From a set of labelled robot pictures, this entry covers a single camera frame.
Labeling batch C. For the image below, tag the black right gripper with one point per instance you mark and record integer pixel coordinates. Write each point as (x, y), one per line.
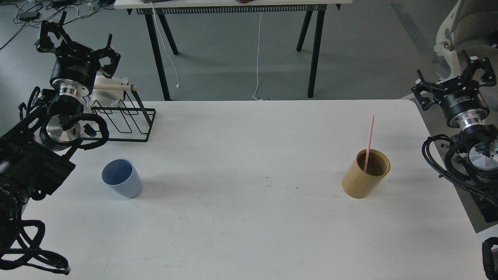
(463, 103)

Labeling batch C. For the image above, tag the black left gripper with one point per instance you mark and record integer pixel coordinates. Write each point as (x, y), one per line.
(74, 69)

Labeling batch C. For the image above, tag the pink chopstick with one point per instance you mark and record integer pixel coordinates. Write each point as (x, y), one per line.
(368, 147)

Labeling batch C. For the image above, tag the light blue cup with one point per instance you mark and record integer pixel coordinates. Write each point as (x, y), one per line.
(122, 176)

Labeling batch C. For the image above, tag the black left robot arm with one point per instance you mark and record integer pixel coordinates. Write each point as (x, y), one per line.
(35, 154)

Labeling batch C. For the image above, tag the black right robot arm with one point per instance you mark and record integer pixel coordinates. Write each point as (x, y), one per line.
(468, 159)

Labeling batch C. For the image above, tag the white plastic cup on rack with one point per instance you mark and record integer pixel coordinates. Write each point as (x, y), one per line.
(107, 97)

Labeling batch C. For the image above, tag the white office chair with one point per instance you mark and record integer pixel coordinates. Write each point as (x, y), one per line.
(471, 24)

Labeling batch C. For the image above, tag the bamboo cylinder holder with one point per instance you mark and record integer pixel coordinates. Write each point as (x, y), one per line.
(365, 173)

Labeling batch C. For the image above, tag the wooden rack handle rod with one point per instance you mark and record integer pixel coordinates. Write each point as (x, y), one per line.
(116, 87)

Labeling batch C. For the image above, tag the black wire dish rack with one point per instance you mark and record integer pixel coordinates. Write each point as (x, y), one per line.
(129, 121)

